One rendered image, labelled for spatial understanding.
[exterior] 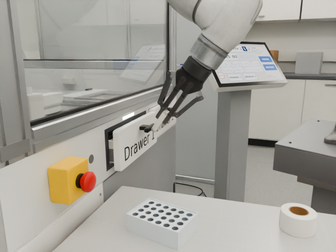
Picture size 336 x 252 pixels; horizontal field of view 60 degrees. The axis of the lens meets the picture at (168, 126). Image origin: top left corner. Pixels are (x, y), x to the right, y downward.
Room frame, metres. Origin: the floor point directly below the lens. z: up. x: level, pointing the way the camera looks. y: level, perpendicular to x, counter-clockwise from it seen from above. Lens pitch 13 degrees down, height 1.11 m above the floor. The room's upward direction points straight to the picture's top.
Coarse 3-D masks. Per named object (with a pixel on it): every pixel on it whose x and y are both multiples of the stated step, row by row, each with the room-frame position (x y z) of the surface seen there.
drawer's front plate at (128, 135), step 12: (144, 120) 0.87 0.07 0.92; (120, 132) 0.71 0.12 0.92; (132, 132) 0.79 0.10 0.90; (144, 132) 0.87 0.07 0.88; (156, 132) 0.98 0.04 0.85; (120, 144) 0.71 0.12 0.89; (132, 144) 0.78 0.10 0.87; (120, 156) 0.71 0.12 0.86; (132, 156) 0.78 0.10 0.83; (120, 168) 0.71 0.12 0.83
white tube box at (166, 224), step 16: (144, 208) 0.56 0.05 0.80; (160, 208) 0.56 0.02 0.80; (176, 208) 0.56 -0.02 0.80; (128, 224) 0.53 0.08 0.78; (144, 224) 0.51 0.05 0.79; (160, 224) 0.50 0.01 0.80; (176, 224) 0.50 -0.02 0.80; (192, 224) 0.52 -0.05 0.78; (160, 240) 0.49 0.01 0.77; (176, 240) 0.47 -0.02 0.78
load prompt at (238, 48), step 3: (237, 45) 1.75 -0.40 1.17; (240, 45) 1.76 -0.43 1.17; (243, 45) 1.78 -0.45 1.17; (246, 45) 1.79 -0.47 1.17; (249, 45) 1.80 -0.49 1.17; (234, 48) 1.72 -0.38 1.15; (237, 48) 1.73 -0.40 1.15; (240, 48) 1.74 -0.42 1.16; (243, 48) 1.76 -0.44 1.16; (246, 48) 1.77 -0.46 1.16; (249, 48) 1.78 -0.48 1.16; (231, 51) 1.69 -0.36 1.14; (234, 51) 1.70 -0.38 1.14; (237, 51) 1.71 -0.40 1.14; (240, 51) 1.73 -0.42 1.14; (243, 51) 1.74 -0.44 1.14; (246, 51) 1.75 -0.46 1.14; (249, 51) 1.76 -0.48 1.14; (252, 51) 1.77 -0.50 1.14
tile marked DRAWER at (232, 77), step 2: (228, 74) 1.55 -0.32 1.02; (230, 74) 1.56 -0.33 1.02; (232, 74) 1.57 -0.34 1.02; (234, 74) 1.57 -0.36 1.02; (236, 74) 1.58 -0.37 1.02; (238, 74) 1.59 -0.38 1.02; (240, 74) 1.59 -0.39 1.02; (228, 76) 1.54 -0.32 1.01; (230, 76) 1.55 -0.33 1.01; (232, 76) 1.56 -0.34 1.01; (234, 76) 1.56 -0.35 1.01; (236, 76) 1.57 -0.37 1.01; (238, 76) 1.57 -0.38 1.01; (240, 76) 1.58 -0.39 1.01; (230, 78) 1.54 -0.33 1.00; (232, 78) 1.54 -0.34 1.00; (234, 78) 1.55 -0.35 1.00; (236, 78) 1.56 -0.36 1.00; (238, 78) 1.56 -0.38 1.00; (240, 78) 1.57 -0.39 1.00; (242, 78) 1.58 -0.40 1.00; (230, 80) 1.53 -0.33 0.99; (232, 80) 1.53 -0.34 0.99; (234, 80) 1.54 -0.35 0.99; (236, 80) 1.55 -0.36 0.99; (238, 80) 1.55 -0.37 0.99; (240, 80) 1.56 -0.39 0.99
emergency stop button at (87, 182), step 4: (88, 172) 0.52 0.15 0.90; (92, 172) 0.53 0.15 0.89; (84, 176) 0.51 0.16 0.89; (88, 176) 0.51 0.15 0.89; (92, 176) 0.52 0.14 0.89; (80, 180) 0.52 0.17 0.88; (84, 180) 0.50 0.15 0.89; (88, 180) 0.51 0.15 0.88; (92, 180) 0.52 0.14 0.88; (80, 184) 0.50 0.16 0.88; (84, 184) 0.50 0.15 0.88; (88, 184) 0.51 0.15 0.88; (92, 184) 0.52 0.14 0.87; (84, 188) 0.50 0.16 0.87; (88, 188) 0.51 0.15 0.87; (92, 188) 0.52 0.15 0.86
